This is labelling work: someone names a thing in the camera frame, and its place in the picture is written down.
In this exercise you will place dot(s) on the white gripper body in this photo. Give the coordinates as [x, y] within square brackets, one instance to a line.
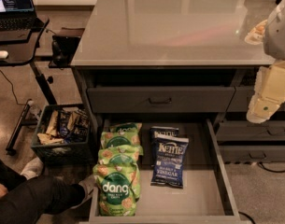
[279, 34]

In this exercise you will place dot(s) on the blue kettle chip bag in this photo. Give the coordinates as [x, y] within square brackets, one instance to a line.
[168, 167]
[170, 134]

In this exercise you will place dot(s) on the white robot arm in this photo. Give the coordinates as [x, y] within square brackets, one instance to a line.
[271, 33]

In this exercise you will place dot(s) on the open middle drawer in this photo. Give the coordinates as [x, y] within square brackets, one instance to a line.
[205, 198]

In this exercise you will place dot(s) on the grey counter cabinet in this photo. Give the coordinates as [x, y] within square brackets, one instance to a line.
[169, 43]

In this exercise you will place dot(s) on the rear green Dang chip bag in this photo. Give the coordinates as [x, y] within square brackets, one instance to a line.
[126, 127]

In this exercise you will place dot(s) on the green dang chip bag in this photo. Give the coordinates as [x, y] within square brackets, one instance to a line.
[119, 155]
[109, 139]
[126, 127]
[119, 188]

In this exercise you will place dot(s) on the grey top drawer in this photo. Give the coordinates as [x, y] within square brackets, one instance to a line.
[159, 99]

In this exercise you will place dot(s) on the front green Dang chip bag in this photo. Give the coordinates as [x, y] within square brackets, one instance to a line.
[119, 188]

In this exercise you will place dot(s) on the grey sneaker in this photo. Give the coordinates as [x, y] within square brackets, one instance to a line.
[84, 190]

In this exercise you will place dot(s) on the dark crate of snacks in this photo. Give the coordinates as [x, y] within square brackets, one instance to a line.
[62, 136]

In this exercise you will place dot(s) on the white sneaker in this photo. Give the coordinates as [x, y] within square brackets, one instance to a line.
[33, 168]

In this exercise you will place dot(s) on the black standing desk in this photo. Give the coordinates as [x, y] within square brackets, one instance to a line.
[22, 54]

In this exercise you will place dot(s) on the black laptop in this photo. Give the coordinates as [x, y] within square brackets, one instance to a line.
[17, 18]

